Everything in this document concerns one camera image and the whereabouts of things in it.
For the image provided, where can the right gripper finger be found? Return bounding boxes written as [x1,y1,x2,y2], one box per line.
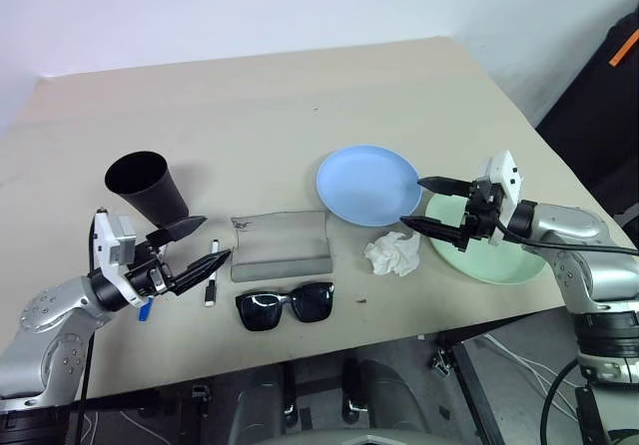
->
[401,218,470,253]
[416,176,474,199]

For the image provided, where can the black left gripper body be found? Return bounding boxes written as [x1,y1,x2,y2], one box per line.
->
[124,242,180,297]

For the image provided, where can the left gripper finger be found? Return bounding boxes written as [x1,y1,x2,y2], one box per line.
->
[171,248,233,298]
[145,216,208,252]

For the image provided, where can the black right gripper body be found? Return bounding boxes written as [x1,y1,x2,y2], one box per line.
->
[460,178,506,242]

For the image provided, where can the white marker pen black cap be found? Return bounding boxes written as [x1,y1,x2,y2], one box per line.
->
[202,238,222,309]

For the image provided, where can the black plastic cup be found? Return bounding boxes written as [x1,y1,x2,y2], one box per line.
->
[104,151,192,228]

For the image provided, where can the crumpled white tissue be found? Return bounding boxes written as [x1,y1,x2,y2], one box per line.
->
[362,230,421,278]

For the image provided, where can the light green plate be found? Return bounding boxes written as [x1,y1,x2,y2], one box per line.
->
[423,193,548,285]

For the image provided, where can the black sunglasses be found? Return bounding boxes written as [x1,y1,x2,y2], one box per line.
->
[235,280,336,333]

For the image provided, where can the blue plate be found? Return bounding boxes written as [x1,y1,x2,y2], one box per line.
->
[316,144,424,228]

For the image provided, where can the large black case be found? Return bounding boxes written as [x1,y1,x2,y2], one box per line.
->
[534,13,639,227]

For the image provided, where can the dark rounded shape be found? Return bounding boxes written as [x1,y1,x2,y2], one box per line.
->
[234,358,431,445]

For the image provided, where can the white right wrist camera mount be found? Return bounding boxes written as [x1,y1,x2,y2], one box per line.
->
[479,150,527,245]

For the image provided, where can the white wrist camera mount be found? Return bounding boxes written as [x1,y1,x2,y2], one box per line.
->
[479,150,527,245]
[92,209,152,309]

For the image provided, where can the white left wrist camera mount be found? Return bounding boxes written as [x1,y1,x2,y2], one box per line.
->
[92,209,152,309]

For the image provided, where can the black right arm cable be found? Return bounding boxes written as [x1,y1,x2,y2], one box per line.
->
[501,228,639,256]

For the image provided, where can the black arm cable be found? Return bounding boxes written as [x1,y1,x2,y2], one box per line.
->
[501,228,639,256]
[74,210,101,445]

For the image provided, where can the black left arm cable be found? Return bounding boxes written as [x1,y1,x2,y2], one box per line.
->
[74,210,101,445]

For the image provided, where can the metal table bracket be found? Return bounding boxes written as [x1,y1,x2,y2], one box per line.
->
[430,348,453,380]

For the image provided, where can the black table frame leg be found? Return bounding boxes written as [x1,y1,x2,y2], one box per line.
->
[436,332,506,445]

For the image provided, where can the white floor cable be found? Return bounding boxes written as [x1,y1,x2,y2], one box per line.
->
[484,333,581,422]

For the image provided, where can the orange strap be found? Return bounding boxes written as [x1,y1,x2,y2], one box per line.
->
[609,29,639,68]

